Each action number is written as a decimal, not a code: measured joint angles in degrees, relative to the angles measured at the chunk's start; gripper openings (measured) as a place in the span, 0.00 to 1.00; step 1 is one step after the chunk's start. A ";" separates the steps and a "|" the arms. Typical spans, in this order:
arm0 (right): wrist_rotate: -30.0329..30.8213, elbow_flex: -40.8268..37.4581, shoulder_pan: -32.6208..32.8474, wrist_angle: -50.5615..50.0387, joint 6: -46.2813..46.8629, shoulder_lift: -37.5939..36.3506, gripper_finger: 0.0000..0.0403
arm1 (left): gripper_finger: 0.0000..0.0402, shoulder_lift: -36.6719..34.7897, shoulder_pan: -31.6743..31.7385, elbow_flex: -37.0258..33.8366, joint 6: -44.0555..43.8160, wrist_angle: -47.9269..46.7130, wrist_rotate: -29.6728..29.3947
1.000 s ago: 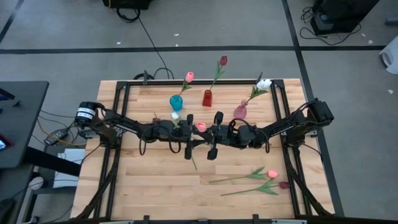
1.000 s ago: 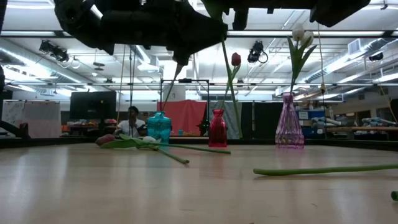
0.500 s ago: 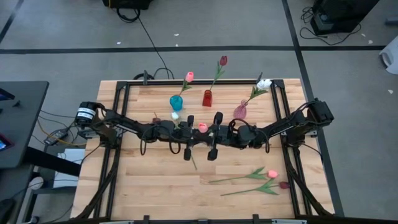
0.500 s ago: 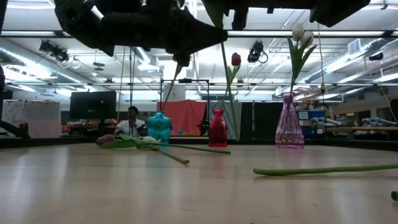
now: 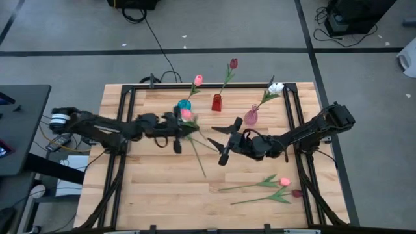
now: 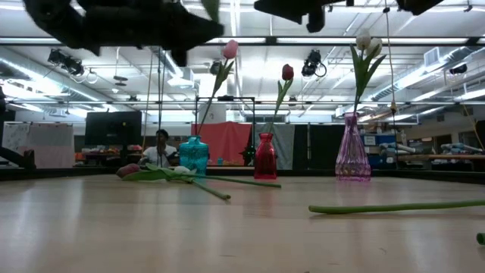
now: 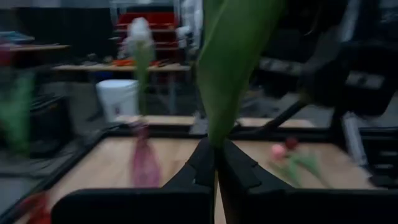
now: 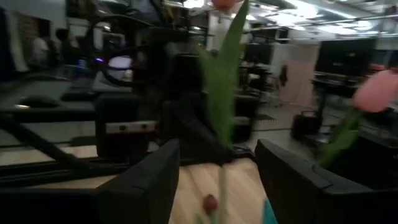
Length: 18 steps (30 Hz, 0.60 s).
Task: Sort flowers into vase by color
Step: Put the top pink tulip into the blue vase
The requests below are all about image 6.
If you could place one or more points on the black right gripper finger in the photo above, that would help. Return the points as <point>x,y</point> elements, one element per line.
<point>288,9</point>

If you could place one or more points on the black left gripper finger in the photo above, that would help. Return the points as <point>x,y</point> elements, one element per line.
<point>189,19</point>
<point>185,38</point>

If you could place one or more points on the white artificial tulip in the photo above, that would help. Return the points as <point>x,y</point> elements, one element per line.
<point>363,39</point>
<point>375,46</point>

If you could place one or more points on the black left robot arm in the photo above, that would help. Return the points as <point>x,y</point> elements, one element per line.
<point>49,17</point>

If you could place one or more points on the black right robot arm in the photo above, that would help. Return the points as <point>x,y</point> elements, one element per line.
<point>418,5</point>

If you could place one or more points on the blue glass vase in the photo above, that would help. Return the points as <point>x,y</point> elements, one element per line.
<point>193,155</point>

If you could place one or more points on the red glass vase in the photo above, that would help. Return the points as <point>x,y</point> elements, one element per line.
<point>265,159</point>

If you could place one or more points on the purple glass vase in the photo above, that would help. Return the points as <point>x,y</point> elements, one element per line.
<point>352,159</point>

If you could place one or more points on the small black ceiling fixture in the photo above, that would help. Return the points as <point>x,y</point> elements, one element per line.
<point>216,67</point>

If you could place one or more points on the black monitor screen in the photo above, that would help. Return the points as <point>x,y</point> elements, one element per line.
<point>113,127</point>

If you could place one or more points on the red cloth panel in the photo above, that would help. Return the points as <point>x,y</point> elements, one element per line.
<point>227,140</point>

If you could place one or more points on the person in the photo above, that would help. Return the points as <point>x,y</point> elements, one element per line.
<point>161,153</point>

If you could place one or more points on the white ceiling vent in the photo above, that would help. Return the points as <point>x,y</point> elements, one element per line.
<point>432,57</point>

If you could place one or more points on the black partition panel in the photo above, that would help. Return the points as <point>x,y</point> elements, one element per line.
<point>326,146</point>

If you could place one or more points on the cluttered wooden desk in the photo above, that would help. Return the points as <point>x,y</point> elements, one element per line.
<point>110,153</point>

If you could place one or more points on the grey cloth panel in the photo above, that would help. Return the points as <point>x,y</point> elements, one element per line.
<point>282,144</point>

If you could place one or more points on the blue storage boxes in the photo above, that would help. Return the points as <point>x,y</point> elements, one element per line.
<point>379,149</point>

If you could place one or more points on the white board panel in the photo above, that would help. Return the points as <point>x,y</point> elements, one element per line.
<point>38,144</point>

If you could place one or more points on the black ceiling speaker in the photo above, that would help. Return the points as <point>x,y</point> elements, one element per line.
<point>458,69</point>

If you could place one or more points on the pale blue lab device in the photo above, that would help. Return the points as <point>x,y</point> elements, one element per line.
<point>394,147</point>
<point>460,148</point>

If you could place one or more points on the wooden workbench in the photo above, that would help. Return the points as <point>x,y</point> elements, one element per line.
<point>439,156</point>

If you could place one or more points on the black hanging camera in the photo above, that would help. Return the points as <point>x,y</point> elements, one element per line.
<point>64,62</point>
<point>312,62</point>

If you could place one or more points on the black rectangular stand frame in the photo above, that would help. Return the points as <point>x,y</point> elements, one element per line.
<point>226,98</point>

